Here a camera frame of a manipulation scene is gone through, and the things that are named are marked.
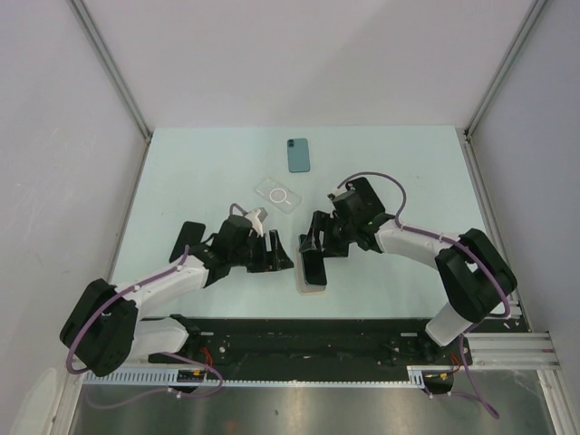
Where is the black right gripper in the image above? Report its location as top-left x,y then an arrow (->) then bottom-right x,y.
300,211 -> 355,258

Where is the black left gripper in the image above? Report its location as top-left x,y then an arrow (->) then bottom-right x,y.
229,229 -> 293,273

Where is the black phone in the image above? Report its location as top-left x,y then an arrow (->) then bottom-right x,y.
301,251 -> 327,286

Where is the beige phone case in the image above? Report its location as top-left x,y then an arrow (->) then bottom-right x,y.
295,248 -> 326,295

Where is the clear magsafe phone case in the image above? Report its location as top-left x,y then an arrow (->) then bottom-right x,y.
254,177 -> 302,215

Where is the black phone screen up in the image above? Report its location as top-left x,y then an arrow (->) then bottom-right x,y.
169,221 -> 206,263

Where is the black phone camera side up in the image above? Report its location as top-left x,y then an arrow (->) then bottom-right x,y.
346,177 -> 385,220

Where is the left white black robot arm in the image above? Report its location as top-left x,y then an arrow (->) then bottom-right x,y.
59,208 -> 295,377

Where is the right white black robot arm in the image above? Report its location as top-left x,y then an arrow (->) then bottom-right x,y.
298,179 -> 517,363

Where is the teal blue phone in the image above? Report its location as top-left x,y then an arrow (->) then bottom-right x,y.
286,138 -> 311,173

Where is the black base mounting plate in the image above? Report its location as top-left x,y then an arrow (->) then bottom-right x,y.
90,316 -> 531,382

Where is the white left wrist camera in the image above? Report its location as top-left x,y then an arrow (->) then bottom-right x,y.
244,208 -> 268,237

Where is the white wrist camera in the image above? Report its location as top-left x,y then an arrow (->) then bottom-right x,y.
327,188 -> 347,201
244,208 -> 268,237

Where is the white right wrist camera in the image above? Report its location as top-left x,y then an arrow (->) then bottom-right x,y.
327,188 -> 347,201

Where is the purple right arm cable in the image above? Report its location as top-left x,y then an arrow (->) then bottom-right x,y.
334,170 -> 512,318

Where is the white slotted cable duct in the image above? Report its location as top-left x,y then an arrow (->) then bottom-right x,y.
82,366 -> 454,389

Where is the left aluminium corner post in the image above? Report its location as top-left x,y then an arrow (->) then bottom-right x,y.
67,0 -> 152,145

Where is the aluminium corner post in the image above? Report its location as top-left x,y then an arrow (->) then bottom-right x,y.
67,0 -> 152,145
463,0 -> 552,141

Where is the aluminium frame rail front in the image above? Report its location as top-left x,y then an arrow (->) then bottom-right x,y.
467,333 -> 560,371

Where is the right aluminium corner post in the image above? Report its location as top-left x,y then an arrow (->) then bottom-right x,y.
463,0 -> 552,141

